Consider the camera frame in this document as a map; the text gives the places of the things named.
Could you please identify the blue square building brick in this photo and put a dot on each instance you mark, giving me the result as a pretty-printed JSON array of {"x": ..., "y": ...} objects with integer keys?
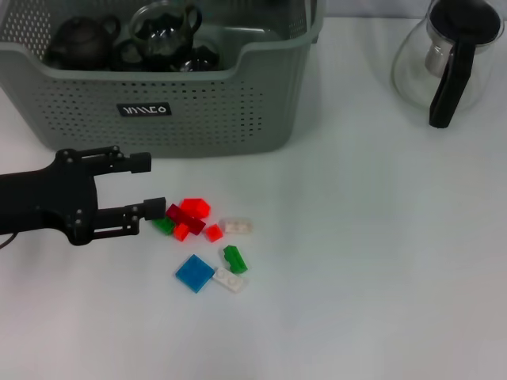
[{"x": 194, "y": 274}]

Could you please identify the dark red long brick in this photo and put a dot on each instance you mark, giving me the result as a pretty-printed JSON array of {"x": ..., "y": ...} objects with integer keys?
[{"x": 190, "y": 223}]

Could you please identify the grey perforated storage bin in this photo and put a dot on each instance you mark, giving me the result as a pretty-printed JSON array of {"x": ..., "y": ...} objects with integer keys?
[{"x": 237, "y": 111}]

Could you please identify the dark clay teapot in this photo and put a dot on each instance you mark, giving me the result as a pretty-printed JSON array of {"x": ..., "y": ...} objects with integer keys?
[{"x": 79, "y": 41}]

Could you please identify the green long building brick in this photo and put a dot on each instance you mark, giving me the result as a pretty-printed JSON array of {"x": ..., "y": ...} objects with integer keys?
[{"x": 235, "y": 261}]

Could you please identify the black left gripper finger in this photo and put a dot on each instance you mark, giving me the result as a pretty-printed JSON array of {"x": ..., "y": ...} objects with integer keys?
[
  {"x": 140, "y": 163},
  {"x": 154, "y": 208}
]

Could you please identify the glass teacup with black base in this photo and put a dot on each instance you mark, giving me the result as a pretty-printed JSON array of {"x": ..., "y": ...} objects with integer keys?
[
  {"x": 202, "y": 59},
  {"x": 126, "y": 57},
  {"x": 158, "y": 35}
]

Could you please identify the white building brick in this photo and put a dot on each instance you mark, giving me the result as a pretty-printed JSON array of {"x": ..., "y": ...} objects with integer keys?
[{"x": 230, "y": 280}]

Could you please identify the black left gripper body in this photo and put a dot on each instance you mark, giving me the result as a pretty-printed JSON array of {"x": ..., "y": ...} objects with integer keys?
[{"x": 47, "y": 202}]

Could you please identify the translucent clear building brick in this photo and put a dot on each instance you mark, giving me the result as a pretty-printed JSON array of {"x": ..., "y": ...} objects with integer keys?
[{"x": 237, "y": 225}]

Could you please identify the small red building brick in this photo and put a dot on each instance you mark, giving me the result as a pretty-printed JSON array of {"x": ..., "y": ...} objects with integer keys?
[
  {"x": 181, "y": 232},
  {"x": 214, "y": 233}
]

